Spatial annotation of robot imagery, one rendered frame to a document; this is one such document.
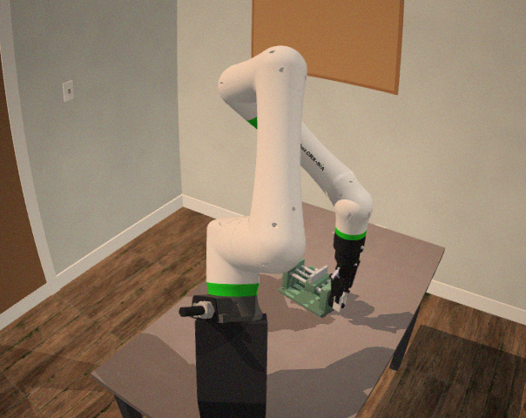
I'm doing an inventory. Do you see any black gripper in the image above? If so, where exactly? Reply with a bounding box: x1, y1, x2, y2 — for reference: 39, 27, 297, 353
329, 251, 361, 312

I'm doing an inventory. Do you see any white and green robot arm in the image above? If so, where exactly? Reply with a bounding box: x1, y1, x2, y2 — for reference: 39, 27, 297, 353
179, 45, 374, 323

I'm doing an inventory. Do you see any green clamp slide with handwheel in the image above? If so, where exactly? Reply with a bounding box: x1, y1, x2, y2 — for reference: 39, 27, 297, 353
278, 258, 334, 317

